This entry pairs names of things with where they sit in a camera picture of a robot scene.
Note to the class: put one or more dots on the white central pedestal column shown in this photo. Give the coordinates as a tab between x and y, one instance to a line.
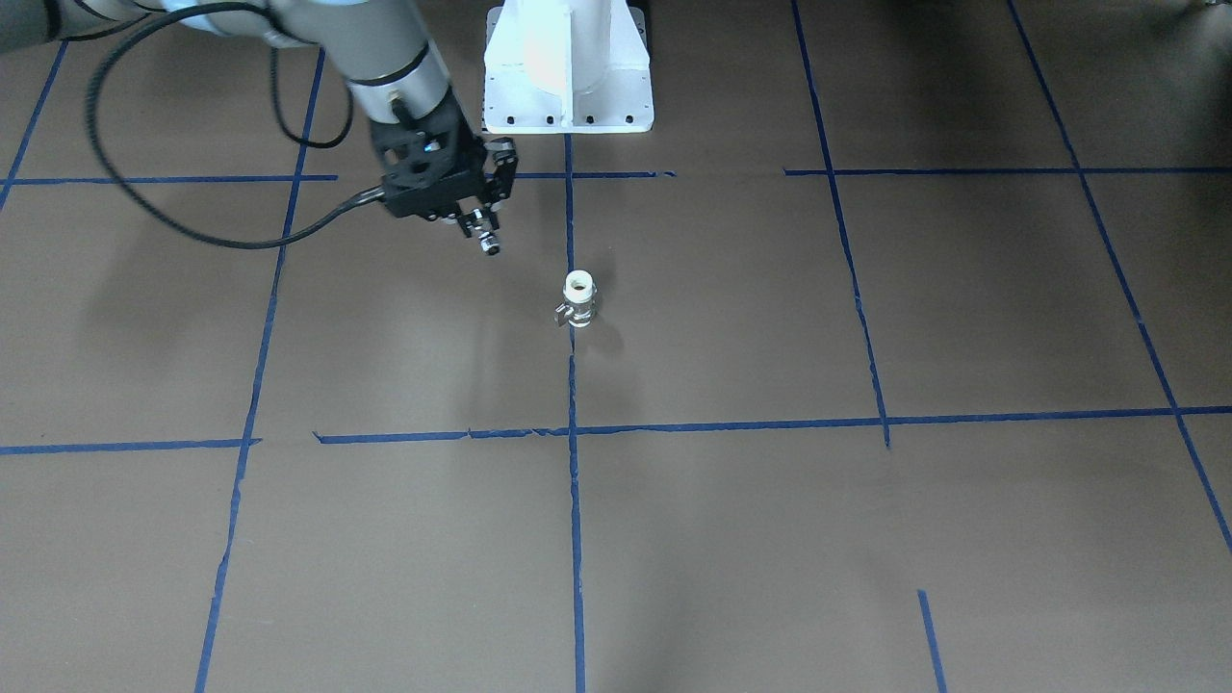
568	67

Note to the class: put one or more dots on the small metal pipe fitting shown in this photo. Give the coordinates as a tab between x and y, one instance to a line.
489	243

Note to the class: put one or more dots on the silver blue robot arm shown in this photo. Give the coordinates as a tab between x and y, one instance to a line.
382	49

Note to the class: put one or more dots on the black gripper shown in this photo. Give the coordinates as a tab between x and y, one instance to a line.
500	166

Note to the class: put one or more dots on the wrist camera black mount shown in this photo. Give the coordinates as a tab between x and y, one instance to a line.
431	184

